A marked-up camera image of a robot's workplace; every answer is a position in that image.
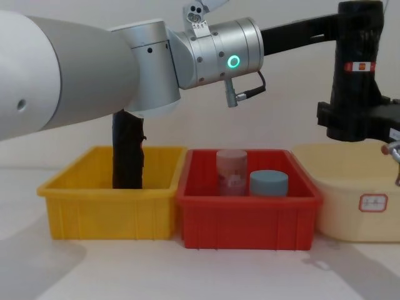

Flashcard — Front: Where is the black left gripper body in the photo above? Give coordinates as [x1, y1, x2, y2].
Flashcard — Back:
[260, 16, 315, 58]

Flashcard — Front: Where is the white paper label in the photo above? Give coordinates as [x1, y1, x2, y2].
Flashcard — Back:
[359, 192, 389, 214]

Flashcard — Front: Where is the blue-grey round jar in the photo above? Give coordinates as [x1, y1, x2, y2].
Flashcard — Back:
[248, 169, 289, 198]

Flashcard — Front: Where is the cream plastic bin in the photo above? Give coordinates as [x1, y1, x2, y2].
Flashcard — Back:
[291, 142, 400, 244]

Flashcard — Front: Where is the pink translucent jar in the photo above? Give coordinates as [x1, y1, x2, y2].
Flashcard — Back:
[216, 149, 248, 198]

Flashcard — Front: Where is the red plastic bin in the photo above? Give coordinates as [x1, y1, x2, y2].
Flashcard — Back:
[175, 149, 324, 252]

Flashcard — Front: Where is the white table cloth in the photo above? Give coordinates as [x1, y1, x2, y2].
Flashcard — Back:
[0, 137, 400, 300]

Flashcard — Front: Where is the yellow plastic bin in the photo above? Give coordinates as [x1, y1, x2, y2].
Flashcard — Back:
[36, 146, 188, 241]

